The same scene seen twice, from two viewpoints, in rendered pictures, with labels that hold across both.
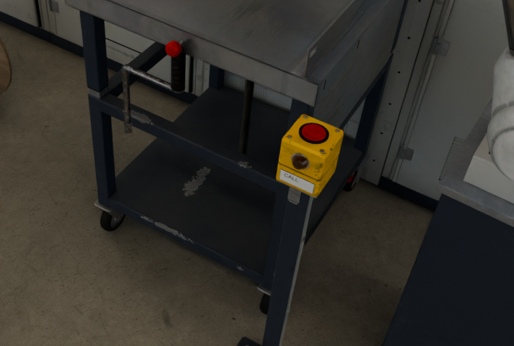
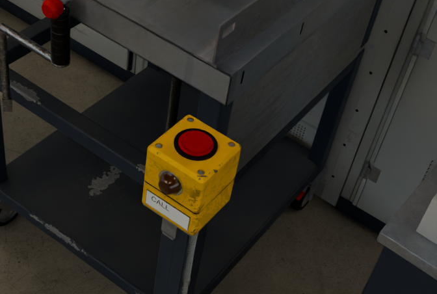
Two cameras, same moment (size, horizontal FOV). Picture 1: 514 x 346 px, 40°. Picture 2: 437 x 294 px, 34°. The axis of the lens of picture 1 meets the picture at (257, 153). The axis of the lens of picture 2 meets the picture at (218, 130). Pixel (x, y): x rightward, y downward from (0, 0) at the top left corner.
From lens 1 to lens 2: 0.37 m
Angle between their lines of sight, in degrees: 3
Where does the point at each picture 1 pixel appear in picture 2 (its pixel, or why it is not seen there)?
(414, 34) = (393, 28)
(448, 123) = (425, 143)
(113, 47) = not seen: hidden behind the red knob
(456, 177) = (406, 225)
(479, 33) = not seen: outside the picture
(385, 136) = (348, 149)
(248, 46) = (150, 14)
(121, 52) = not seen: hidden behind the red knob
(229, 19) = not seen: outside the picture
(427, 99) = (401, 110)
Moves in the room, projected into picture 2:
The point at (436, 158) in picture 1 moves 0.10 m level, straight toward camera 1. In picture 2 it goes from (407, 184) to (393, 209)
